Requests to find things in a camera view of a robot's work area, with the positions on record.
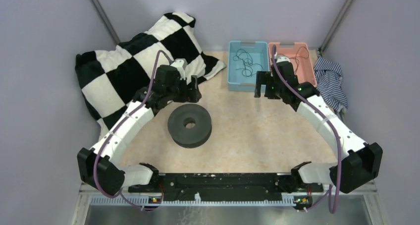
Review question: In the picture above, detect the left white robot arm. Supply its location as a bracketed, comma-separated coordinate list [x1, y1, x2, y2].
[77, 65, 202, 198]

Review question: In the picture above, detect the black cable in blue basket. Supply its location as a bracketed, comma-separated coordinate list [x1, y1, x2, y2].
[233, 49, 265, 78]

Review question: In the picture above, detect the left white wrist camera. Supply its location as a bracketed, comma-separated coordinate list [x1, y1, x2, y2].
[170, 58, 187, 80]

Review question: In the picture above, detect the left corner metal profile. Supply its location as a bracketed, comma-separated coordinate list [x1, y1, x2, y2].
[90, 0, 120, 45]

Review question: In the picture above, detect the black cable spool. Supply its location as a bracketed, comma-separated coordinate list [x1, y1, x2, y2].
[167, 104, 212, 149]

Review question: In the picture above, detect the thin black cable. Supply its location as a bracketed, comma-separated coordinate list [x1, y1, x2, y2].
[275, 46, 310, 75]

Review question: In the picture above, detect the black white checkered blanket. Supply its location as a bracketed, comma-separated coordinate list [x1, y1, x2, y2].
[75, 12, 226, 136]

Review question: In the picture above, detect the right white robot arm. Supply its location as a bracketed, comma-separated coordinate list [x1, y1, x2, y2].
[255, 61, 383, 193]

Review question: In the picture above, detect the blue plastic basket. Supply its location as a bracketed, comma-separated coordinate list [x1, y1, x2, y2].
[227, 41, 269, 92]

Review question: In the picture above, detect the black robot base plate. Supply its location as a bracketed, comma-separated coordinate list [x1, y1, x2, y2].
[128, 173, 324, 202]

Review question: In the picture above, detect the corner metal profile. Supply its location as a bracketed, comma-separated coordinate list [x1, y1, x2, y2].
[90, 0, 120, 45]
[318, 0, 355, 56]

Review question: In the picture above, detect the pink plastic basket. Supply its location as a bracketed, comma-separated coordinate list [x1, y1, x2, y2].
[268, 42, 317, 87]

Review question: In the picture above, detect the right corner metal profile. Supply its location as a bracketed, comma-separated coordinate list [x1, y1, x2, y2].
[318, 0, 355, 56]

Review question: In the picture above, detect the blue striped cloth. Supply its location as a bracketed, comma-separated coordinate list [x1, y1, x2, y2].
[314, 56, 348, 113]

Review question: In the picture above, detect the aluminium front frame rail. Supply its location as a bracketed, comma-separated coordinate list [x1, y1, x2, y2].
[71, 182, 390, 225]

